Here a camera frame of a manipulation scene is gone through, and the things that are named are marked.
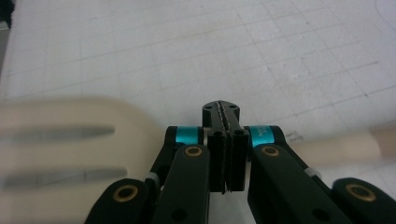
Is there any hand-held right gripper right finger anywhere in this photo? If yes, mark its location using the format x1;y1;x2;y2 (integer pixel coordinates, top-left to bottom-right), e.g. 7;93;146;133
221;100;286;192

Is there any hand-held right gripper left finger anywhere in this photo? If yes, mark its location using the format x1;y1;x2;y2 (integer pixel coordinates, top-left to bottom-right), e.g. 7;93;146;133
164;100;227;194

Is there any slotted beige spatula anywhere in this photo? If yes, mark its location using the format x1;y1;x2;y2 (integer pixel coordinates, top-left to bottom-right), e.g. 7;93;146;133
0;96;396;224

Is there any white grid mat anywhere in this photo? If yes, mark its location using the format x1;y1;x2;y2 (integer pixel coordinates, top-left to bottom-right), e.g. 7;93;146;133
0;0;396;224

